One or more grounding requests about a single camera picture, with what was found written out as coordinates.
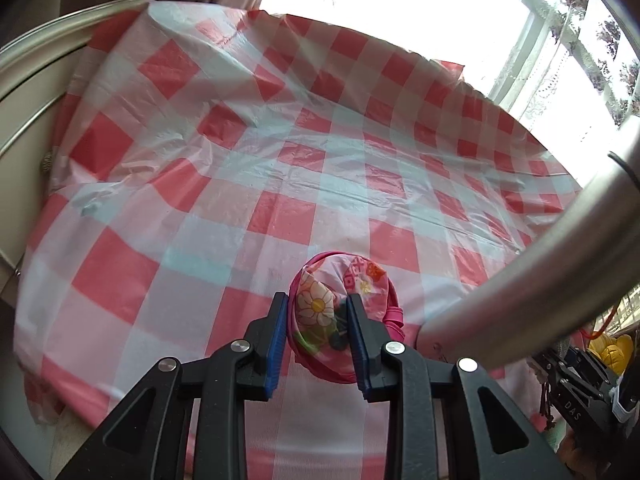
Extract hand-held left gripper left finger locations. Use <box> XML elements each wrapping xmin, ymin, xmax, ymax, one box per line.
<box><xmin>55</xmin><ymin>291</ymin><xmax>291</xmax><ymax>480</ymax></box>

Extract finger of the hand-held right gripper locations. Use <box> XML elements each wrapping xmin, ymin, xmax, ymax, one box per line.
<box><xmin>531</xmin><ymin>345</ymin><xmax>608</xmax><ymax>433</ymax></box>

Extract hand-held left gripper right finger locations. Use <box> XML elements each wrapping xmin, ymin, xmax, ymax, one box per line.
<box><xmin>346</xmin><ymin>292</ymin><xmax>573</xmax><ymax>480</ymax></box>

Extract pink floral pouch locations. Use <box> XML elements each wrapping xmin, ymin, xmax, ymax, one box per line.
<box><xmin>287</xmin><ymin>251</ymin><xmax>405</xmax><ymax>386</ymax></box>

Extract yellow leather sofa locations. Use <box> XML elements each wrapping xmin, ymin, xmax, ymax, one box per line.
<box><xmin>587</xmin><ymin>332</ymin><xmax>636</xmax><ymax>376</ymax></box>

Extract stainless steel thermos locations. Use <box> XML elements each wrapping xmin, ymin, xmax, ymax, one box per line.
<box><xmin>417</xmin><ymin>112</ymin><xmax>640</xmax><ymax>368</ymax></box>

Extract pink white checkered tablecloth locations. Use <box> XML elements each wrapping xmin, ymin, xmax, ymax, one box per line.
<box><xmin>12</xmin><ymin>0</ymin><xmax>586</xmax><ymax>480</ymax></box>

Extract cream cabinet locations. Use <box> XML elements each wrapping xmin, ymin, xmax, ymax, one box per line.
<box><xmin>0</xmin><ymin>0</ymin><xmax>151</xmax><ymax>311</ymax></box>

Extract sheer floral lace curtain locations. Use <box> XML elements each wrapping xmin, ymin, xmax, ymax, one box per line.
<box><xmin>465</xmin><ymin>0</ymin><xmax>640</xmax><ymax>131</ymax></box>

